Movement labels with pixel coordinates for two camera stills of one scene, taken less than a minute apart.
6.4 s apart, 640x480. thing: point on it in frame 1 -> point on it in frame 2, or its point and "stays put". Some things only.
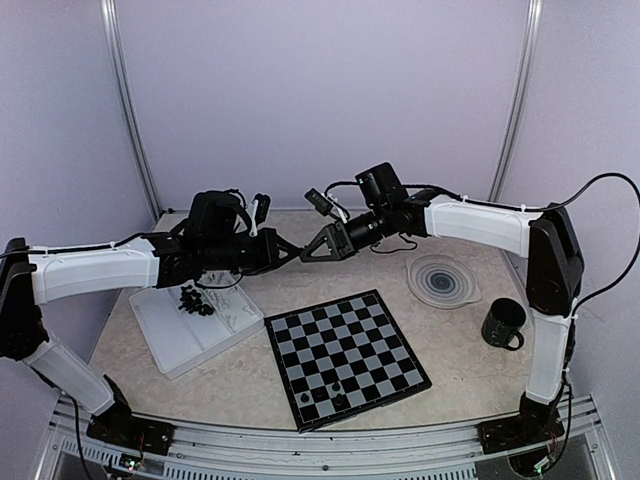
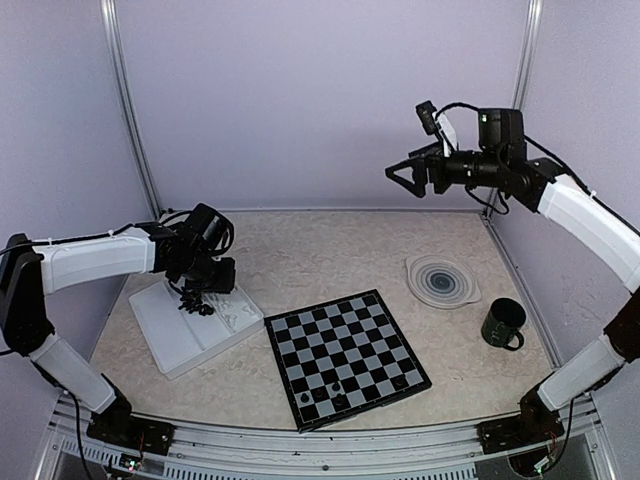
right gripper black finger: (325, 235) -> (418, 170)
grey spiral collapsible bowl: (441, 281) stays put
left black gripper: (271, 241) -> (224, 285)
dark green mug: (502, 324) stays put
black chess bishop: (340, 400) stays put
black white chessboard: (343, 356) stays put
